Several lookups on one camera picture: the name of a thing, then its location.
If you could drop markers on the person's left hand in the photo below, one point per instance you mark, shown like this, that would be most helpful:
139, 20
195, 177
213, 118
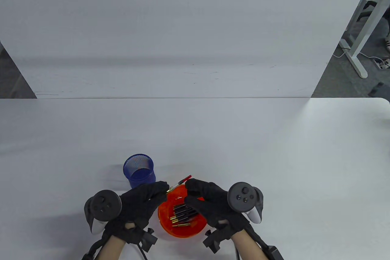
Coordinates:
140, 202

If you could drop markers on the person's right hand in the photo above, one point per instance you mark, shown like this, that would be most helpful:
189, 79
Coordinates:
213, 205

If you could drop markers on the pile of fountain pen components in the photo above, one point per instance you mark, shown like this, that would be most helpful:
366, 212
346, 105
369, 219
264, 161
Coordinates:
182, 211

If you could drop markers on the red-tipped ink cartridge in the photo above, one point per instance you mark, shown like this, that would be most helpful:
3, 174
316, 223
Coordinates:
186, 178

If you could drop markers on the person's right forearm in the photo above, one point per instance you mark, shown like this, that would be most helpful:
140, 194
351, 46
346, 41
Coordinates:
246, 247

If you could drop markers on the person's left forearm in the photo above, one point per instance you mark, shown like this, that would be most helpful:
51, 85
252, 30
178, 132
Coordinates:
111, 251

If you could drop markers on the grey and white controller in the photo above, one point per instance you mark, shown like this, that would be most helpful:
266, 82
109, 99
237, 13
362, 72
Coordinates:
242, 196
103, 205

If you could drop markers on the blue mesh pen holder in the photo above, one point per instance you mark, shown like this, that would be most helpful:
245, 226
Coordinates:
137, 165

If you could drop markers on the orange plastic bowl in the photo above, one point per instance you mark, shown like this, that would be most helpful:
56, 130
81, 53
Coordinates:
182, 232

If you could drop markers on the white partition board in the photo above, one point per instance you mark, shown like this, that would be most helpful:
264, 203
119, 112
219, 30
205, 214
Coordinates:
182, 28

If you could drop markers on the grey power strip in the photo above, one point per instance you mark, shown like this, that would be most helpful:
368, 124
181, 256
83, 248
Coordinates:
382, 64

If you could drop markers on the black office chair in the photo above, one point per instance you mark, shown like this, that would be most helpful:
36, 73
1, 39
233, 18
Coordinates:
367, 5

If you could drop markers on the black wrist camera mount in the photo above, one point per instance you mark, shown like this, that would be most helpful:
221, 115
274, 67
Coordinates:
147, 238
214, 240

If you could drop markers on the white desk frame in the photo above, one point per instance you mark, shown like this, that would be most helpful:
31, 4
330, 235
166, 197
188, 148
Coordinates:
360, 71

